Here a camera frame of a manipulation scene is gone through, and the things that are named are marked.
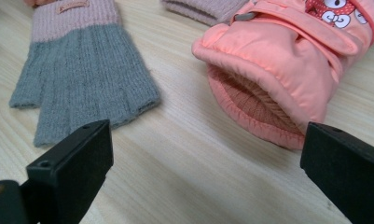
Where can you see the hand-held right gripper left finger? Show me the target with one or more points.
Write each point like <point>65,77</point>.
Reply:
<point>79,161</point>

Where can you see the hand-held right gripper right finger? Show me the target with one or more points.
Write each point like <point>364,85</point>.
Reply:
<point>349,174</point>

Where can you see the pink padded ski glove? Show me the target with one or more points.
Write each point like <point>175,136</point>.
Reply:
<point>268,62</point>

